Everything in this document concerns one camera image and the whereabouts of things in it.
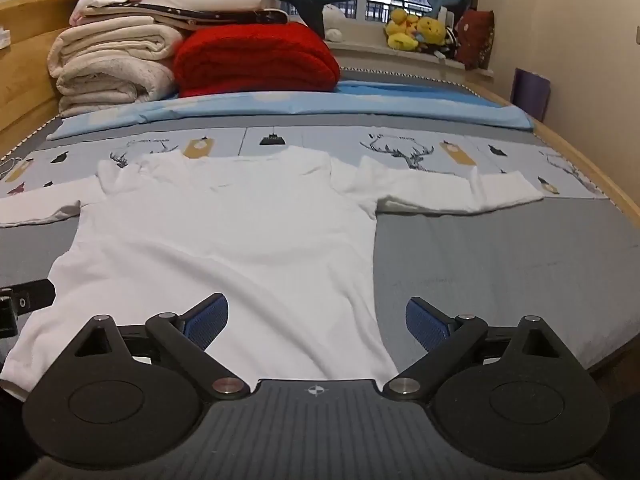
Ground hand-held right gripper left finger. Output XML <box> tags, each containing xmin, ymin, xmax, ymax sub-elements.
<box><xmin>75</xmin><ymin>294</ymin><xmax>251</xmax><ymax>401</ymax></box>

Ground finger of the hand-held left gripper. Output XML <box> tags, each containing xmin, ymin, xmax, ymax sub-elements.
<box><xmin>0</xmin><ymin>280</ymin><xmax>56</xmax><ymax>339</ymax></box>

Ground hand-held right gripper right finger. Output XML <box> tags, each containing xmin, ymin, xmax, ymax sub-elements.
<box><xmin>382</xmin><ymin>296</ymin><xmax>566</xmax><ymax>401</ymax></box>

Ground white long sleeve shirt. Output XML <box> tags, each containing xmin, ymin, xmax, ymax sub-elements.
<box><xmin>0</xmin><ymin>146</ymin><xmax>545</xmax><ymax>401</ymax></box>

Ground grey deer print bed sheet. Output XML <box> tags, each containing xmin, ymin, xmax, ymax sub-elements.
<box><xmin>0</xmin><ymin>67</ymin><xmax>640</xmax><ymax>376</ymax></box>

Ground cream folded quilt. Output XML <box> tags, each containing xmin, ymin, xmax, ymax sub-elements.
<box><xmin>47</xmin><ymin>16</ymin><xmax>186</xmax><ymax>118</ymax></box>

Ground red folded blanket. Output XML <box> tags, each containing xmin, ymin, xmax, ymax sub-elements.
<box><xmin>173</xmin><ymin>21</ymin><xmax>342</xmax><ymax>98</ymax></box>

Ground window sill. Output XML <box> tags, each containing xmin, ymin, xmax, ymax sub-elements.
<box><xmin>325</xmin><ymin>40</ymin><xmax>496</xmax><ymax>91</ymax></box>

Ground dark red pillow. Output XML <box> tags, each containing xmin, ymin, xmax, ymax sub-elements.
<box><xmin>455</xmin><ymin>8</ymin><xmax>496</xmax><ymax>71</ymax></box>

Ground yellow plush toy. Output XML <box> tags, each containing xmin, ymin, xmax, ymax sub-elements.
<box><xmin>384</xmin><ymin>7</ymin><xmax>420</xmax><ymax>52</ymax></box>
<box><xmin>416</xmin><ymin>16</ymin><xmax>448</xmax><ymax>48</ymax></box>

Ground dark dotted folded cloth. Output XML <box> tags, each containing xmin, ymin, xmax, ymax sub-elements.
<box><xmin>82</xmin><ymin>2</ymin><xmax>290</xmax><ymax>32</ymax></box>

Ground white plush toy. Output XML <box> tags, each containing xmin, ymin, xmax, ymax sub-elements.
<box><xmin>322</xmin><ymin>4</ymin><xmax>348</xmax><ymax>42</ymax></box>

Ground white folded blanket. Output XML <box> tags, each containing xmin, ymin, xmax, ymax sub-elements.
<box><xmin>82</xmin><ymin>0</ymin><xmax>288</xmax><ymax>26</ymax></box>

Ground white cable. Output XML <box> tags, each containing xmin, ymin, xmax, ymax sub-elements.
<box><xmin>0</xmin><ymin>157</ymin><xmax>33</xmax><ymax>181</ymax></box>

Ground wooden bed frame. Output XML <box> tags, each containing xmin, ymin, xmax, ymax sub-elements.
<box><xmin>0</xmin><ymin>0</ymin><xmax>640</xmax><ymax>241</ymax></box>

